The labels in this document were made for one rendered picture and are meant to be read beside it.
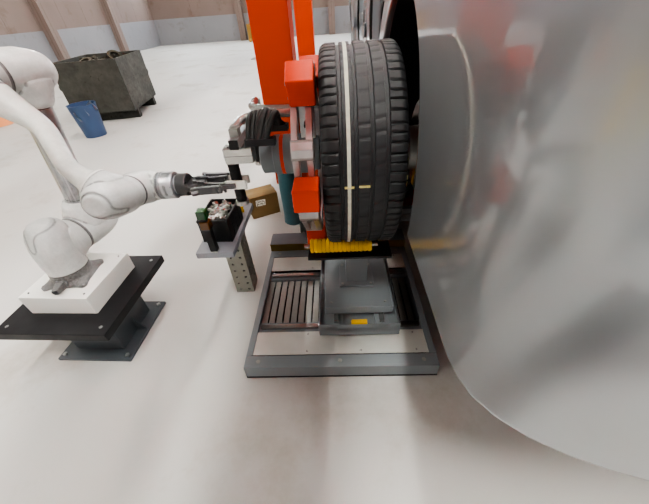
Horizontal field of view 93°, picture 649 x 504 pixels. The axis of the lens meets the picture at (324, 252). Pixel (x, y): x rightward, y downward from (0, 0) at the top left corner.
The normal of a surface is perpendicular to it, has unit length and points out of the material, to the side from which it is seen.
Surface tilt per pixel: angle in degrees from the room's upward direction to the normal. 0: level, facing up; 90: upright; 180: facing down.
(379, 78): 37
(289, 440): 0
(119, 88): 90
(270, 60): 90
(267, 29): 90
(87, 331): 0
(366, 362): 0
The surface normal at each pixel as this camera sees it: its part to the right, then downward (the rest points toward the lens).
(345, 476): -0.06, -0.77
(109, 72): 0.14, 0.62
